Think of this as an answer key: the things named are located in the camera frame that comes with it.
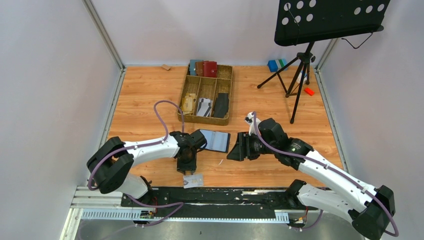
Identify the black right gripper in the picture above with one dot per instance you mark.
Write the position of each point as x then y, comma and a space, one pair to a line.
243, 146

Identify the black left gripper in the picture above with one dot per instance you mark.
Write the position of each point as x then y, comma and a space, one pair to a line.
186, 164

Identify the white credit card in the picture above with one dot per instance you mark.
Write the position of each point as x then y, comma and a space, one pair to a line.
193, 181

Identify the black card holder with sleeves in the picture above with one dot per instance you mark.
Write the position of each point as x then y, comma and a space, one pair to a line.
216, 141

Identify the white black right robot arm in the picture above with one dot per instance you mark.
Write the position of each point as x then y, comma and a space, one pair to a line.
369, 209

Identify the silver black cards stack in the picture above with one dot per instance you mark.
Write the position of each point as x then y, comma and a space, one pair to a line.
204, 107

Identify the gold cards stack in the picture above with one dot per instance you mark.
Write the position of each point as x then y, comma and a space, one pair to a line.
188, 103

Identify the red card wallet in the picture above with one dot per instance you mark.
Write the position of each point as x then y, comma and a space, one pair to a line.
210, 69

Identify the blue card wallet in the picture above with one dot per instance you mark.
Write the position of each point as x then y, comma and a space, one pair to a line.
192, 66

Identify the brown card wallet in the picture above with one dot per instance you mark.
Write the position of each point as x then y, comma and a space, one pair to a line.
199, 68

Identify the woven wicker tray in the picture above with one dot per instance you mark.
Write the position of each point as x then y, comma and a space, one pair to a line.
210, 88

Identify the red block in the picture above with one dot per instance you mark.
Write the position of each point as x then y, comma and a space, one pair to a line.
309, 91

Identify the blue block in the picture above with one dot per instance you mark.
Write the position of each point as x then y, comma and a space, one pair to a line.
274, 65

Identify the green block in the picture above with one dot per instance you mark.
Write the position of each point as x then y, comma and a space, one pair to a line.
281, 63

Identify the black music stand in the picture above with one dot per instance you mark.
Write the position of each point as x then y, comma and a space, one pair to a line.
310, 21

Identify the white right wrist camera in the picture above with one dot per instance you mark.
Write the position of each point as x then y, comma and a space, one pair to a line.
252, 121

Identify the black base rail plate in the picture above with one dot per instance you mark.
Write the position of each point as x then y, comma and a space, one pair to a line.
274, 198

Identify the white slotted cable duct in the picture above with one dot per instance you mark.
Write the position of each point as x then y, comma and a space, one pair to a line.
193, 213

